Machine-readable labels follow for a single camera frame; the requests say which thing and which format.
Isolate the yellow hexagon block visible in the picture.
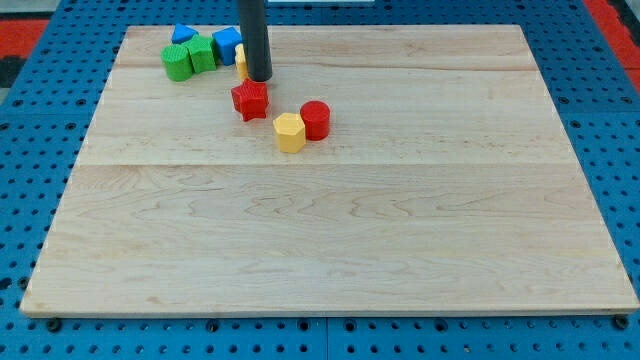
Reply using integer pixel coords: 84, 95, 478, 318
273, 113, 306, 153

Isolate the blue cube block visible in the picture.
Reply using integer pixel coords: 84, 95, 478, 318
212, 27, 242, 66

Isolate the red star block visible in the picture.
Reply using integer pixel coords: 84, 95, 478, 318
231, 78, 269, 122

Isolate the blue triangle block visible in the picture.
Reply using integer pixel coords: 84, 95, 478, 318
171, 23, 199, 44

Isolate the red cylinder block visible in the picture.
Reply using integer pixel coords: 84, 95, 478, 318
300, 100, 331, 141

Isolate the yellow heart block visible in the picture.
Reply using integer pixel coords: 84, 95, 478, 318
235, 43, 249, 82

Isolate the light wooden board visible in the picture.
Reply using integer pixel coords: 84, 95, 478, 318
21, 25, 639, 318

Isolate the green cylinder block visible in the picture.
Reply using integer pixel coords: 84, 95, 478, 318
160, 44, 194, 82

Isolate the green star block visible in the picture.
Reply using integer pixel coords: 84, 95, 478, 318
183, 35, 217, 73

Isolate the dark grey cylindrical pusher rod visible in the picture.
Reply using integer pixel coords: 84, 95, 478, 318
237, 0, 272, 82

